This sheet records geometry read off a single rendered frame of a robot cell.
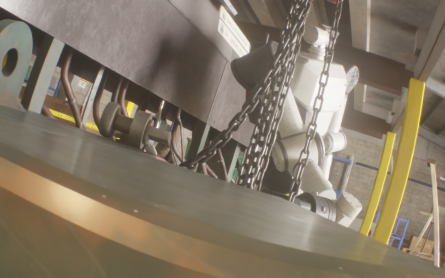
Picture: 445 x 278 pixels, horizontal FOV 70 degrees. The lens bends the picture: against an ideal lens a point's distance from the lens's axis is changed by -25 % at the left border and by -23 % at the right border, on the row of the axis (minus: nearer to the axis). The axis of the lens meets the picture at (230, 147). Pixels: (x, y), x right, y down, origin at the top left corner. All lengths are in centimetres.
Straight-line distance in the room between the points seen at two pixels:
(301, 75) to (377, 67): 136
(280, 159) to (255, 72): 26
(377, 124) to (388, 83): 169
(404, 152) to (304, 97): 107
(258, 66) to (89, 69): 65
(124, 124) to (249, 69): 80
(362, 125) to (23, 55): 396
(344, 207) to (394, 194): 128
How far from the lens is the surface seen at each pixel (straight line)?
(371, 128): 412
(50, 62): 85
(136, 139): 37
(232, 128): 67
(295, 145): 104
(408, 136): 218
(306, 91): 121
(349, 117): 414
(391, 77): 250
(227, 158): 239
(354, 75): 150
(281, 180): 137
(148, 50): 115
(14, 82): 29
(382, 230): 213
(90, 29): 92
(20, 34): 28
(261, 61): 113
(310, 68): 121
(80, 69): 144
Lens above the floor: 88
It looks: 3 degrees up
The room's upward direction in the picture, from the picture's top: 17 degrees clockwise
